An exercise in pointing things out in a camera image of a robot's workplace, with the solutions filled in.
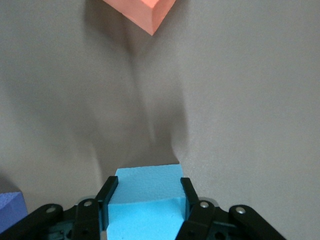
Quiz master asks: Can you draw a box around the orange foam cube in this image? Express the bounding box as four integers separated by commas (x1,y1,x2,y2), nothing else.
102,0,177,36

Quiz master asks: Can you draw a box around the purple foam cube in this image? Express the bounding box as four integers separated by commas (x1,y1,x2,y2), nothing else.
0,191,29,234

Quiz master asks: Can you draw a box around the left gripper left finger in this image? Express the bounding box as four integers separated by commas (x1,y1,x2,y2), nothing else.
0,175,119,240

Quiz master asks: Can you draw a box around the brown table mat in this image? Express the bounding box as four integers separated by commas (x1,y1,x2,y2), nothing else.
0,0,320,240

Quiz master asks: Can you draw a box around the blue foam cube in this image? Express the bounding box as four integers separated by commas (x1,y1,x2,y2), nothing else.
106,164,188,240

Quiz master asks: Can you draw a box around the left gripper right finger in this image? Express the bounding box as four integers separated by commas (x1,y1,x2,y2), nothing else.
174,177,286,240

